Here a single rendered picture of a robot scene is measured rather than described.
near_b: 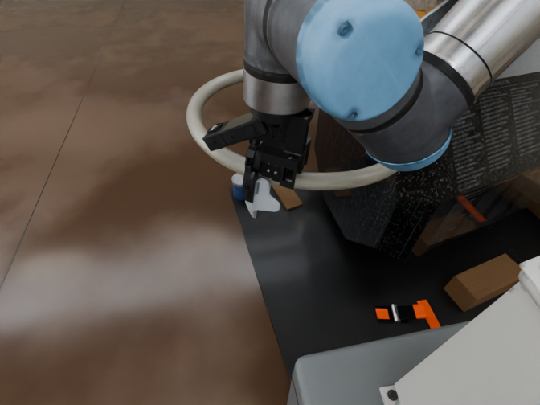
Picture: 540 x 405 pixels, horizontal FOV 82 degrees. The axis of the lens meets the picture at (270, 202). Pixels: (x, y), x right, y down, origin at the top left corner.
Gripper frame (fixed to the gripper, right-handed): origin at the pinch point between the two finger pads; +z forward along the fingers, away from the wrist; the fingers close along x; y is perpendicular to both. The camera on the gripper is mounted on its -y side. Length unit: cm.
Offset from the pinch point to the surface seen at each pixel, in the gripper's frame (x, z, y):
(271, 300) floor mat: 26, 87, -1
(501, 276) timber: 67, 68, 87
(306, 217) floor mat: 78, 84, -2
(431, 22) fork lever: 71, -17, 22
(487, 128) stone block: 71, 9, 50
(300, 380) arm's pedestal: -23.4, 5.7, 16.8
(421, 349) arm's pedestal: -13.4, 4.1, 31.5
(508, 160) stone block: 69, 17, 61
